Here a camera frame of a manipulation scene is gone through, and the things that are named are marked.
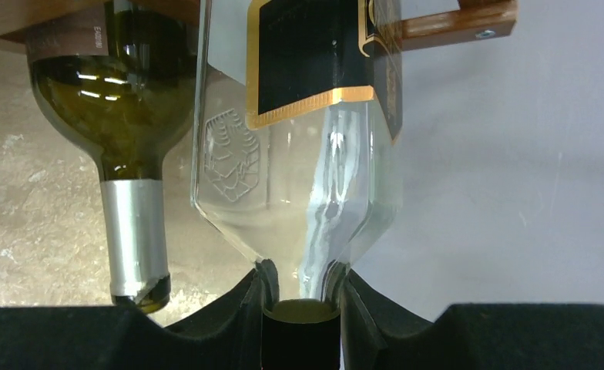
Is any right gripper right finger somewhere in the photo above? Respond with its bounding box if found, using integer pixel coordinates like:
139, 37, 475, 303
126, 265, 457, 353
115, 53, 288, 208
341, 272, 604, 369

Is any green bottle silver neck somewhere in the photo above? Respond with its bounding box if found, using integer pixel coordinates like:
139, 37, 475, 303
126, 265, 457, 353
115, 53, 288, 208
25, 1, 198, 314

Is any clear bottle black cap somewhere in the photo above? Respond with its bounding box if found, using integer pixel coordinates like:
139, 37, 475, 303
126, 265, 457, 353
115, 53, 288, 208
192, 0, 402, 369

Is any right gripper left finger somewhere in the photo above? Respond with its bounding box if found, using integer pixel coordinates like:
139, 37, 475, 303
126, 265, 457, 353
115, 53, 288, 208
0, 271, 260, 369

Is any wooden wine rack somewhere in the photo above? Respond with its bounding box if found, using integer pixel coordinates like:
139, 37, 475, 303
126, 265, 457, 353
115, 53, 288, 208
0, 0, 518, 54

